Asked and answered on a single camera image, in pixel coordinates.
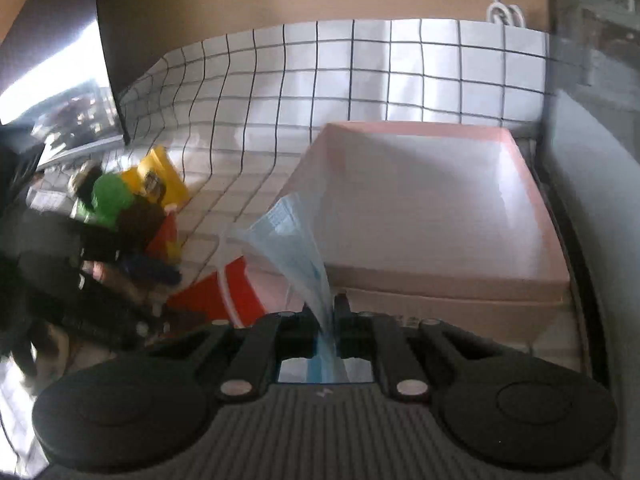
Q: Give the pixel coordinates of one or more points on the pink cardboard box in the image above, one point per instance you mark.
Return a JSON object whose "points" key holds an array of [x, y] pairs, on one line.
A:
{"points": [[425, 200]]}

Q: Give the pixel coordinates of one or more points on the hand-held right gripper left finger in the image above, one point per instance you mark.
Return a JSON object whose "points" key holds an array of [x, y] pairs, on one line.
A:
{"points": [[295, 324]]}

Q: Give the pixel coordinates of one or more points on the crochet doll with green hat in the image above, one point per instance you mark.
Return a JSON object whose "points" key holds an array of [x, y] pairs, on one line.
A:
{"points": [[112, 200]]}

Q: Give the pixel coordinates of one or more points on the black framed monitor screen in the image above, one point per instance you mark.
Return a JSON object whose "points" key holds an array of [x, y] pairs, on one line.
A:
{"points": [[590, 185]]}

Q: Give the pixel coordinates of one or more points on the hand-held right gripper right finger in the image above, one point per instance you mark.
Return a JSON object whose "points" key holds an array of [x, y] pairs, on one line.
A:
{"points": [[342, 325]]}

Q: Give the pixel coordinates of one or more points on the yellow fabric item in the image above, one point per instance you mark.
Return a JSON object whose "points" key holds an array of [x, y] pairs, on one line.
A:
{"points": [[165, 170]]}

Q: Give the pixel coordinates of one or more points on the dark panel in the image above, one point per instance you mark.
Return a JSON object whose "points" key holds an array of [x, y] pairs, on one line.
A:
{"points": [[112, 50]]}

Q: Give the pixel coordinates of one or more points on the white black grid tablecloth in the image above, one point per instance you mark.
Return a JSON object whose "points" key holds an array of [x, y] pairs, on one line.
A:
{"points": [[300, 85]]}

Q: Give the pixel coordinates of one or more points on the blue face mask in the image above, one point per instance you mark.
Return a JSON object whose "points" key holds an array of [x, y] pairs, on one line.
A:
{"points": [[295, 240]]}

